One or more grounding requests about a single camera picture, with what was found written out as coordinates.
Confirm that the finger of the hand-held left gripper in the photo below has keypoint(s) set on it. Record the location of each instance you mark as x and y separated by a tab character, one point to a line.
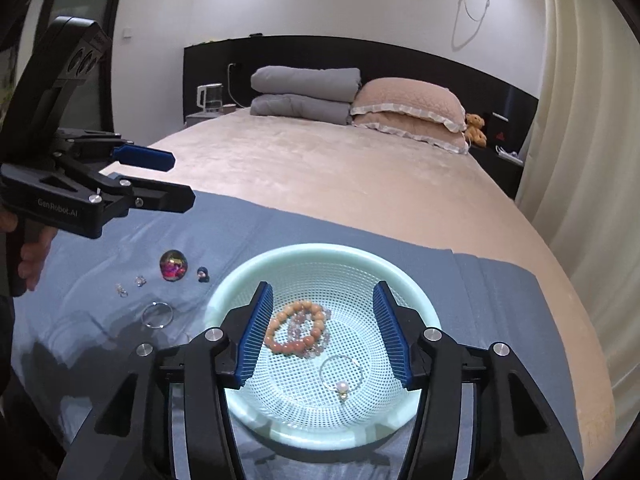
147	158
160	197

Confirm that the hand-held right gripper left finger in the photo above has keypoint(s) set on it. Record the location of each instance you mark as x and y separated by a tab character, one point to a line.
255	330

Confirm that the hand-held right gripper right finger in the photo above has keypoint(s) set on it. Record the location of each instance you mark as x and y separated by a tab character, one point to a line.
392	330

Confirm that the iridescent glass ball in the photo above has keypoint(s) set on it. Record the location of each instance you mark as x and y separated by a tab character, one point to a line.
174	266

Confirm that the green plastic mesh basket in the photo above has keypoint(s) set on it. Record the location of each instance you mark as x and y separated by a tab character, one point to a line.
310	267

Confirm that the small silver earring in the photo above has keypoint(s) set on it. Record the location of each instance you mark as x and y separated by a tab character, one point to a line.
139	280

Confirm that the small clear earrings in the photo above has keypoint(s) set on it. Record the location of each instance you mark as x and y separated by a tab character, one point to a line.
120	289

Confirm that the person's left hand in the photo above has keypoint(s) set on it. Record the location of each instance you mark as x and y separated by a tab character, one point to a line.
35	257

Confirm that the grey nightstand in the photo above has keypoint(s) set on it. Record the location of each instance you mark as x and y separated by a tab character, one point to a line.
200	119

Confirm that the blue-grey cloth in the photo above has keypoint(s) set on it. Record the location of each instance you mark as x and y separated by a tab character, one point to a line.
325	230

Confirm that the grey folded duvet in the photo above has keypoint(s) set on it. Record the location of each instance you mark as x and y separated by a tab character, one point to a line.
305	80
300	110

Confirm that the black nightstand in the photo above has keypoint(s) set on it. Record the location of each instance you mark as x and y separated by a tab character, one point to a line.
500	170

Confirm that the pink ruffled pillow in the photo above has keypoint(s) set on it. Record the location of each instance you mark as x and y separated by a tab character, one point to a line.
410	97
425	136

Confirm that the white object on nightstand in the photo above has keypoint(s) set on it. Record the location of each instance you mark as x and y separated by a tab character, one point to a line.
507	153

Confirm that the brown teddy bear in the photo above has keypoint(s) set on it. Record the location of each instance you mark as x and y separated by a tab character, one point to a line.
475	127

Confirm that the black device with red light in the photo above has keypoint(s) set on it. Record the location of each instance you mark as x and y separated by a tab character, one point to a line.
500	132

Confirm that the black headboard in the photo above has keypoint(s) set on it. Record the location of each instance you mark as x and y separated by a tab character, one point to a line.
400	60

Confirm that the cream curtain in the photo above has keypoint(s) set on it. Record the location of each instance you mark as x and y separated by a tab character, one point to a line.
580	135

